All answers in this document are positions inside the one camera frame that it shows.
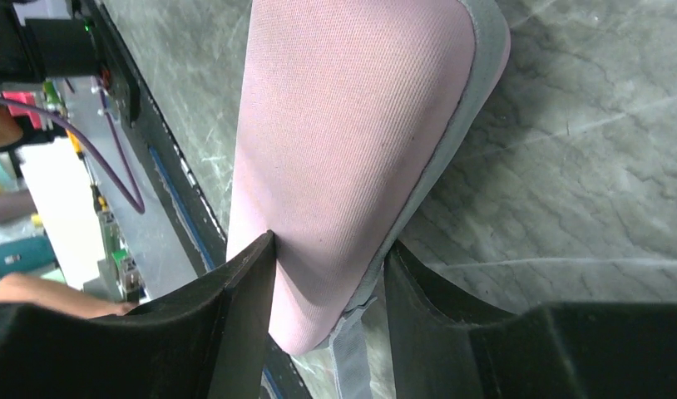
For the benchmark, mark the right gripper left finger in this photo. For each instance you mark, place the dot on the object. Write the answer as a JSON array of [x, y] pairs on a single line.
[[206, 339]]

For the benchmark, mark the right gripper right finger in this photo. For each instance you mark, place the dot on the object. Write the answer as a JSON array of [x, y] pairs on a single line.
[[447, 343]]

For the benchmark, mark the pink umbrella case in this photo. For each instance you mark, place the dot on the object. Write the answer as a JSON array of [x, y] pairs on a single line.
[[350, 111]]

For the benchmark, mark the person's forearm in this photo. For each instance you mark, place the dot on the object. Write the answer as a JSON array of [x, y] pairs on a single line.
[[22, 288]]

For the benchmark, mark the aluminium frame profile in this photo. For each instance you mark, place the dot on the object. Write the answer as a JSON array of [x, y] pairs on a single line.
[[119, 279]]

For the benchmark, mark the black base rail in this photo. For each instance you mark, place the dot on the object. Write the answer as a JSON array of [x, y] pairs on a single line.
[[179, 247]]

